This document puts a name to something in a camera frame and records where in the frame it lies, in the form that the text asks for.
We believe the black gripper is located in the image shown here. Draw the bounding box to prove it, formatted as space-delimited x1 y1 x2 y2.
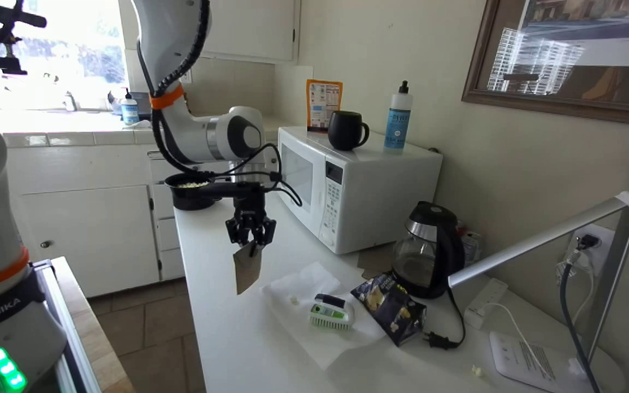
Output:
225 190 280 249

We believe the brown paper piece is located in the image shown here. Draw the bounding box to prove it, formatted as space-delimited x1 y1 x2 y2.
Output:
233 242 266 297

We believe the white paper towel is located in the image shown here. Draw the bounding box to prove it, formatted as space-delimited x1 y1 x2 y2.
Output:
261 259 389 368

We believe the green white black small device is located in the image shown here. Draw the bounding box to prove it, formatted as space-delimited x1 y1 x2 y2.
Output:
308 290 356 328

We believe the white microwave oven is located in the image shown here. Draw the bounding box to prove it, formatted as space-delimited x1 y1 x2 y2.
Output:
275 125 446 258

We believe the black mug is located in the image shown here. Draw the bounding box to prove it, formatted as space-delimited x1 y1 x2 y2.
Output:
327 108 372 153

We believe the orange framed card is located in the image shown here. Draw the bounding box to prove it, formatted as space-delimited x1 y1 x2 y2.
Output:
304 75 345 133

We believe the black popcorn snack bag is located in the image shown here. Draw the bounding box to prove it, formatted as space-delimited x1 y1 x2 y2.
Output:
349 273 429 346

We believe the white base cabinet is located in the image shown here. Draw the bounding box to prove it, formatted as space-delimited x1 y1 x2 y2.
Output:
4 139 187 299

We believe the blue soap bottle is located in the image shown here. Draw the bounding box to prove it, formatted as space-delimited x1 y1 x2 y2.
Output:
119 87 143 127

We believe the black glass electric kettle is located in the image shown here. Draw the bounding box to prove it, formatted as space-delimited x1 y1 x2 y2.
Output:
389 200 468 301

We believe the blue spray bottle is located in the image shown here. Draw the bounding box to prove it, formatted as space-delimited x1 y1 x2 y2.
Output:
382 79 415 155

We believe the robot stand table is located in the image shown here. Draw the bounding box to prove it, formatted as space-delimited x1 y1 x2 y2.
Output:
34 256 135 393

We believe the white upper cabinet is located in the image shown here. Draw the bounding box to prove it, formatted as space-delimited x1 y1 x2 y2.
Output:
198 0 304 64

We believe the white desk lamp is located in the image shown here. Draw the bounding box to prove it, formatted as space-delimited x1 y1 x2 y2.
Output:
446 190 629 393

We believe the wooden framed picture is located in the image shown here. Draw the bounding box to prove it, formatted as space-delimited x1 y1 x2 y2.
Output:
462 0 629 128

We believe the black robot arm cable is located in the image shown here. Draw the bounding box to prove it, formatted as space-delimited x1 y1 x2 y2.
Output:
149 0 307 210

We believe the black kettle power cable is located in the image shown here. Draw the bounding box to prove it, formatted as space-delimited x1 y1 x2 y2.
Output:
419 286 471 352

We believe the dark wall plug cable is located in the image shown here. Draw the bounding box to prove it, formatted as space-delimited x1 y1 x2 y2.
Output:
558 228 604 393

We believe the white wall outlet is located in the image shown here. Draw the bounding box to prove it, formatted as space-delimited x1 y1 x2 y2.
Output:
565 222 616 282

